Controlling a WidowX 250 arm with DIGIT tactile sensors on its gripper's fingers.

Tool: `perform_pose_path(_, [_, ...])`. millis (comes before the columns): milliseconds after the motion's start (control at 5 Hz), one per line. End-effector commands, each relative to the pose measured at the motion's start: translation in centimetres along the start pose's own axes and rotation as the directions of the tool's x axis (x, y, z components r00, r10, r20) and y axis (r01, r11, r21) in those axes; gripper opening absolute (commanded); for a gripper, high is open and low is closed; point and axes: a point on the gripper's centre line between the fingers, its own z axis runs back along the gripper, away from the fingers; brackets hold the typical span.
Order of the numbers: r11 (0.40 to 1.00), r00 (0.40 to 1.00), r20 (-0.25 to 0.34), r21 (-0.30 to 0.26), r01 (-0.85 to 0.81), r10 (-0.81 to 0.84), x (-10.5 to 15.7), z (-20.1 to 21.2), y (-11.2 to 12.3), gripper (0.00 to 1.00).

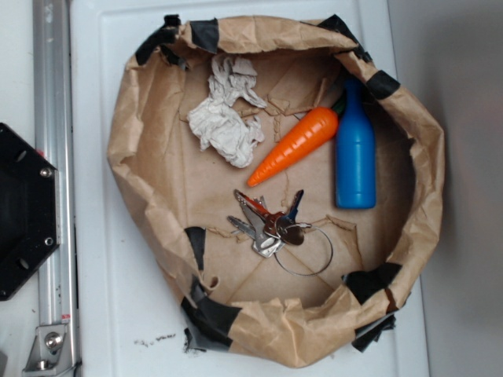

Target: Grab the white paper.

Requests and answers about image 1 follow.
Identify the brown paper bag bin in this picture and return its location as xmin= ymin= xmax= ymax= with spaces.
xmin=108 ymin=16 xmax=445 ymax=368

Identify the crumpled white paper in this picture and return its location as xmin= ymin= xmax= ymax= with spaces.
xmin=187 ymin=54 xmax=266 ymax=168

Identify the metal corner bracket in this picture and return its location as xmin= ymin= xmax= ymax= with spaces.
xmin=22 ymin=324 xmax=72 ymax=376

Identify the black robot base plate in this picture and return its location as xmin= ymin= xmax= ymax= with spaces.
xmin=1 ymin=123 xmax=59 ymax=302

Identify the white plastic tray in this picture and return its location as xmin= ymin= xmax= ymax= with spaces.
xmin=70 ymin=1 xmax=429 ymax=376

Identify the aluminium rail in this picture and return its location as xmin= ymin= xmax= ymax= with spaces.
xmin=32 ymin=1 xmax=82 ymax=376

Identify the bunch of metal keys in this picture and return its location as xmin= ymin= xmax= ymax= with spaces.
xmin=227 ymin=189 xmax=310 ymax=258

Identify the orange plastic carrot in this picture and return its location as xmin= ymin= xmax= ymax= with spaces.
xmin=247 ymin=107 xmax=343 ymax=187

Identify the blue plastic bottle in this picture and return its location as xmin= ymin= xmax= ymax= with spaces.
xmin=335 ymin=79 xmax=376 ymax=209

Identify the metal key ring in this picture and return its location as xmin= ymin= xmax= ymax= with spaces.
xmin=274 ymin=225 xmax=334 ymax=276

